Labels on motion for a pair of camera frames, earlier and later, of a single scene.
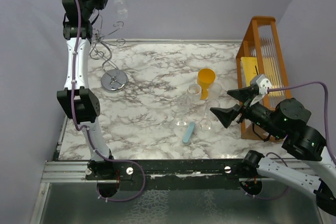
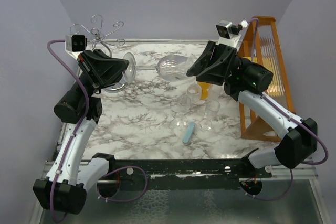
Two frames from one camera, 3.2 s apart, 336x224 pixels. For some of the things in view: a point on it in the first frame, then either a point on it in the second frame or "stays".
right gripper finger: (227, 115) -> (213, 64)
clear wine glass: (183, 103) stays
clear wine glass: (194, 93) stays
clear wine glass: (205, 124) stays
